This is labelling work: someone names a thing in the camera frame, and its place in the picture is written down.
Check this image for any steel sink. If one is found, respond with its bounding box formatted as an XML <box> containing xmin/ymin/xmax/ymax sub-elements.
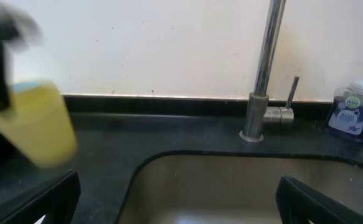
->
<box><xmin>115</xmin><ymin>151</ymin><xmax>363</xmax><ymax>224</ymax></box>

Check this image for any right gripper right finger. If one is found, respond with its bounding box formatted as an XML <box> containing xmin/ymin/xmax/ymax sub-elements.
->
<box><xmin>275</xmin><ymin>175</ymin><xmax>363</xmax><ymax>224</ymax></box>

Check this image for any blue soap bottle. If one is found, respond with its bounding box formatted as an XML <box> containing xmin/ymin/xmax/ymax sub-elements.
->
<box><xmin>323</xmin><ymin>79</ymin><xmax>363</xmax><ymax>144</ymax></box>

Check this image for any steel tap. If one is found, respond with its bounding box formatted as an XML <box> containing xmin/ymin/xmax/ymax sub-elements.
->
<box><xmin>239</xmin><ymin>0</ymin><xmax>300</xmax><ymax>143</ymax></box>

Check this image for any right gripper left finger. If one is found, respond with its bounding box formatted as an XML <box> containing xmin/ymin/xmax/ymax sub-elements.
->
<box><xmin>0</xmin><ymin>169</ymin><xmax>82</xmax><ymax>224</ymax></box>

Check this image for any yellow cup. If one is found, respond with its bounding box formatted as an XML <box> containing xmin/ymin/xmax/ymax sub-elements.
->
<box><xmin>0</xmin><ymin>80</ymin><xmax>78</xmax><ymax>169</ymax></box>

